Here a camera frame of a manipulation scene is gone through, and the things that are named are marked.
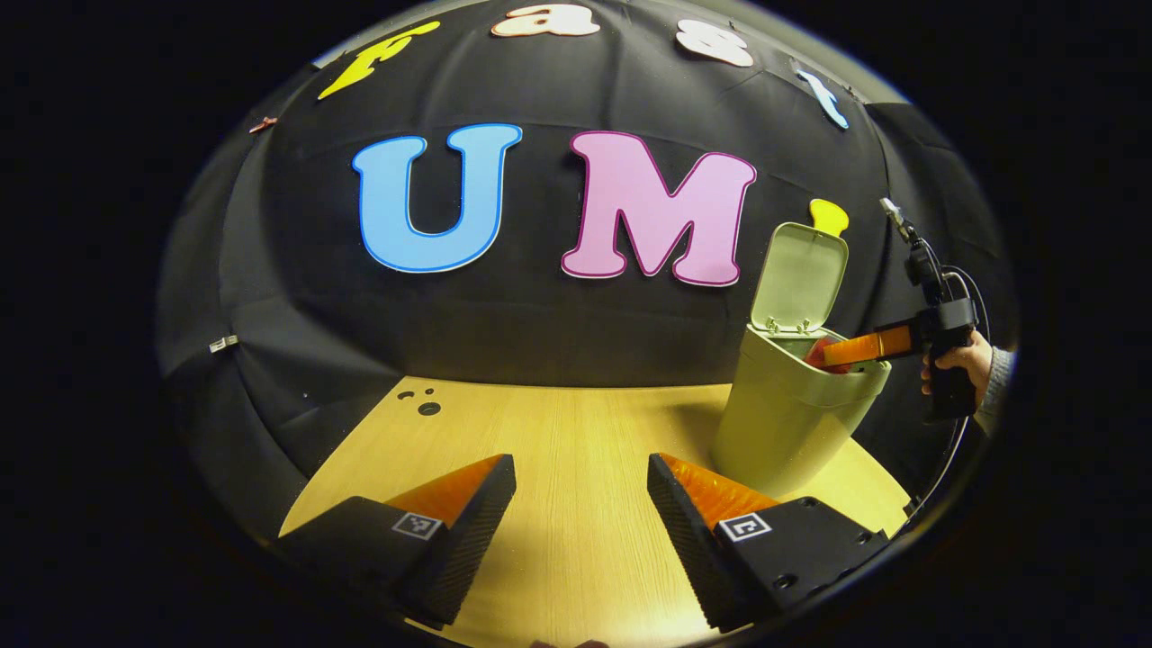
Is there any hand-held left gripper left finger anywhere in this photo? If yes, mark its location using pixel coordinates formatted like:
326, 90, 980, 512
277, 453, 519, 631

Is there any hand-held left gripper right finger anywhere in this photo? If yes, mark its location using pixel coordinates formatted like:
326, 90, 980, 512
646, 453, 892, 634

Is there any red pop can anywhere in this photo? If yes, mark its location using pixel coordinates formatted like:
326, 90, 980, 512
804, 335, 847, 374

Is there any pale green desktop garbage bin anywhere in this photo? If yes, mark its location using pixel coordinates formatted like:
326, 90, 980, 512
713, 221, 892, 499

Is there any wooden desktop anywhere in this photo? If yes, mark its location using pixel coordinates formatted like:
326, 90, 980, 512
279, 376, 912, 648

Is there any black backdrop cloth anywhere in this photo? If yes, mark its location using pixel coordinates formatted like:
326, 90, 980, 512
155, 0, 1018, 541

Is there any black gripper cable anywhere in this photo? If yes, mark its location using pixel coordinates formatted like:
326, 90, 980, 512
904, 264, 993, 518

